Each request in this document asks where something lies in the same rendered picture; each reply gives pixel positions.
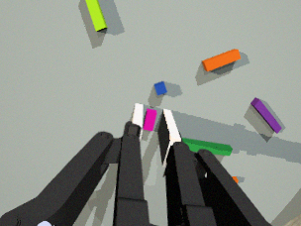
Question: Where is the small blue cube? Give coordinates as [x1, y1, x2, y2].
[154, 81, 167, 96]

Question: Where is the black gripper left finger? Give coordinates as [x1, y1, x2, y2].
[0, 103, 150, 226]

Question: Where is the magenta block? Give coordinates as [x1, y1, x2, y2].
[144, 109, 156, 131]

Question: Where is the purple rod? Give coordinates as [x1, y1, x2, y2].
[251, 98, 282, 134]

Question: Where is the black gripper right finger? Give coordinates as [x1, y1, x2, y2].
[157, 109, 272, 226]

